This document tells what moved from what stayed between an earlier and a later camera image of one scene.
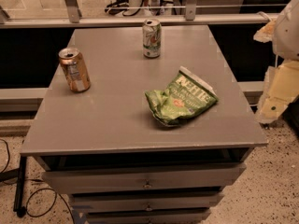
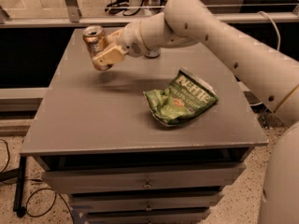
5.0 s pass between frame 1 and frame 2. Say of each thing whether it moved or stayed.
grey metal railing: stayed
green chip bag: stayed
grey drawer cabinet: stayed
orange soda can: moved
